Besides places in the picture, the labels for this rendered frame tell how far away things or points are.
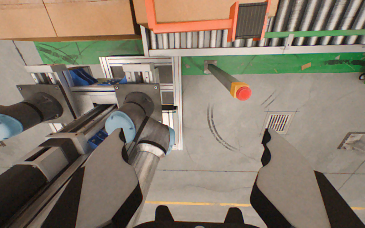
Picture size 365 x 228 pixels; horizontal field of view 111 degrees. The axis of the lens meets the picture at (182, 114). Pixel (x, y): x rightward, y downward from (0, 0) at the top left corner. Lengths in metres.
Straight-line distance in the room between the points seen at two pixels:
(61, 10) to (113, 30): 0.36
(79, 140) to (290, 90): 2.15
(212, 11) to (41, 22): 1.23
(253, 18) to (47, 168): 0.75
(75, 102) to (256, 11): 0.96
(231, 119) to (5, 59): 3.03
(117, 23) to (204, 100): 1.22
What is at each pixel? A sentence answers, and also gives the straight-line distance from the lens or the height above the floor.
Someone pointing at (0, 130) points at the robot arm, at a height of 1.26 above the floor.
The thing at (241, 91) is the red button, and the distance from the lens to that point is 0.67.
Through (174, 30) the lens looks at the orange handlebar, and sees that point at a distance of 0.42.
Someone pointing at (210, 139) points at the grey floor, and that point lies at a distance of 2.12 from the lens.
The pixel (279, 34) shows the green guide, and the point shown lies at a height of 0.64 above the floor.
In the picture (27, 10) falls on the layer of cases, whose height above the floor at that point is 0.54.
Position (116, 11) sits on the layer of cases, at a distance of 1.22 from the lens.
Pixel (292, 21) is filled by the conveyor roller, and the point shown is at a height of 0.55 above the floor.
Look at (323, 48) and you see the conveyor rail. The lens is 1.41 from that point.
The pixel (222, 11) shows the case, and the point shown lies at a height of 0.95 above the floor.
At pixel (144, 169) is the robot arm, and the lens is 0.46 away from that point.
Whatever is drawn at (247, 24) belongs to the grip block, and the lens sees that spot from 0.43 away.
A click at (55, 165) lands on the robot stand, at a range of 0.64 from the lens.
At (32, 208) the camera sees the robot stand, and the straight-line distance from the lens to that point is 0.61.
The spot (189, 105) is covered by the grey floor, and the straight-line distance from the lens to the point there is 1.78.
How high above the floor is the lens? 1.63
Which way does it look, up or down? 63 degrees down
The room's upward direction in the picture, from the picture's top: 176 degrees counter-clockwise
